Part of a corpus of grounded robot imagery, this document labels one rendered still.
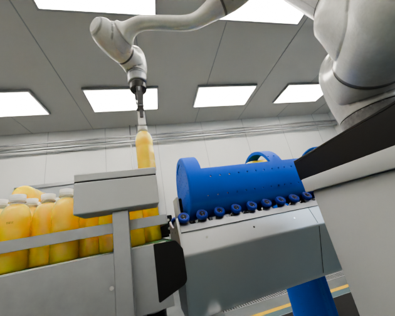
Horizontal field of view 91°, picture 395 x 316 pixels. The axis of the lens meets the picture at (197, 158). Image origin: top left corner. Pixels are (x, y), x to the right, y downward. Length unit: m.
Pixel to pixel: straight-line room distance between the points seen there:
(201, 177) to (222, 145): 4.16
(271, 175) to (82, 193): 0.73
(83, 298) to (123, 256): 0.16
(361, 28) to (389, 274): 0.49
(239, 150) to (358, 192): 4.53
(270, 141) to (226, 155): 1.36
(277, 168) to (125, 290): 0.73
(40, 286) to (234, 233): 0.59
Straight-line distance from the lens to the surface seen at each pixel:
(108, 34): 0.96
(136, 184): 0.54
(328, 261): 1.11
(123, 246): 0.55
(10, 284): 0.71
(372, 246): 0.61
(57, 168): 4.93
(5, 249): 0.74
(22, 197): 0.78
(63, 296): 0.67
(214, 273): 0.80
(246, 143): 5.20
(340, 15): 0.55
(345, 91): 0.64
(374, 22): 0.51
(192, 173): 0.77
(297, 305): 1.79
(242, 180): 0.84
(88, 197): 0.55
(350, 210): 0.61
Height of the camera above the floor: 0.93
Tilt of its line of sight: 19 degrees up
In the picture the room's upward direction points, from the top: 11 degrees counter-clockwise
